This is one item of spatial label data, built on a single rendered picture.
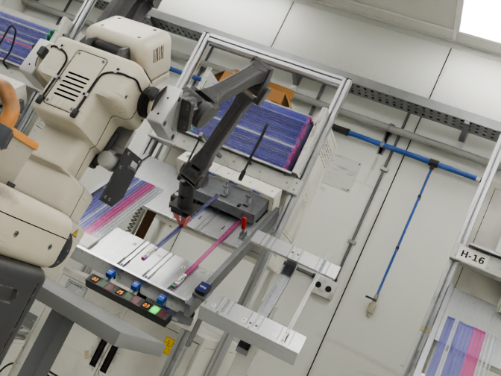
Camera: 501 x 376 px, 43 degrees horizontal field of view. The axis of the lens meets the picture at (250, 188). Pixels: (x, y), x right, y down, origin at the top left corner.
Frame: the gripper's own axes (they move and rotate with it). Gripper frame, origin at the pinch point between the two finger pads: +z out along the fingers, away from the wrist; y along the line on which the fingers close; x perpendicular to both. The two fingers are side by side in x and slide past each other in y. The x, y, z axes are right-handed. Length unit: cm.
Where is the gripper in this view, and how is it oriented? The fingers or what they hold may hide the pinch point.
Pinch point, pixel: (183, 224)
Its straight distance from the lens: 237.6
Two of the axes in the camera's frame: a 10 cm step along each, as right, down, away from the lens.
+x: -4.6, 4.3, -7.7
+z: -1.4, 8.3, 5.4
